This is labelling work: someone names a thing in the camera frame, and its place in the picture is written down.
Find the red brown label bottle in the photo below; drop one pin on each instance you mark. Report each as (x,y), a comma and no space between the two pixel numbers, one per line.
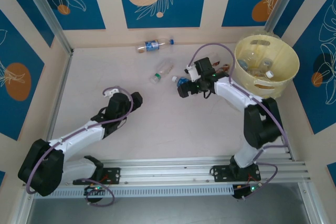
(225,67)

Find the large clear bottle white label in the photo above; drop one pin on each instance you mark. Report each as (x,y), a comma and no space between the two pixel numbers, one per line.
(252,56)

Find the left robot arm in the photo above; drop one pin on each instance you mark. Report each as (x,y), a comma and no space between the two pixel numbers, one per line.
(78,136)

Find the pale yellow plastic bin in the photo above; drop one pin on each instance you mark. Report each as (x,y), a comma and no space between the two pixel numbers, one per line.
(273,89)

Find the black mounting plate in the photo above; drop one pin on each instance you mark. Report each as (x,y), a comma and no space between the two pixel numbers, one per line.
(113,175)
(220,172)

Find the small circuit board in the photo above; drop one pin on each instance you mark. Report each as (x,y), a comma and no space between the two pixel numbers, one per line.
(94,189)
(242,193)

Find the grey metal plate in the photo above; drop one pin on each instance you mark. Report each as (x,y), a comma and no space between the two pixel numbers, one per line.
(168,212)

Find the aluminium side rail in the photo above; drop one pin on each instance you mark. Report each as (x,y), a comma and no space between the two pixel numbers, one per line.
(61,87)

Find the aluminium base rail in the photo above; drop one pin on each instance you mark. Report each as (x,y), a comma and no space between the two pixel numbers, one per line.
(168,171)

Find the aluminium frame post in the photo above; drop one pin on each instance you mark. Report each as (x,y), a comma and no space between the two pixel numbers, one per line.
(284,1)
(47,9)

